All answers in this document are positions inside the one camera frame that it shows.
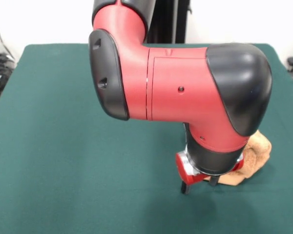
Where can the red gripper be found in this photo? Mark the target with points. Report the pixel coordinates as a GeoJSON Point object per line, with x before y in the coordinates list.
{"type": "Point", "coordinates": [185, 176]}

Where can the tan terry towel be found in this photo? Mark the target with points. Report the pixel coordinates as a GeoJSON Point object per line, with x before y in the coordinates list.
{"type": "Point", "coordinates": [256, 156]}

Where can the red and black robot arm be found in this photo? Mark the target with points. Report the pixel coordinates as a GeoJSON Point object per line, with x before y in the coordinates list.
{"type": "Point", "coordinates": [173, 85]}

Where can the dark green table cloth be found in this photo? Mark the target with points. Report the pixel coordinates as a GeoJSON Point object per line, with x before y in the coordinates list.
{"type": "Point", "coordinates": [51, 158]}

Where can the black equipment pile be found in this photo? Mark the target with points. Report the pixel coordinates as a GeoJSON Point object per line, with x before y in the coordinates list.
{"type": "Point", "coordinates": [1, 73]}

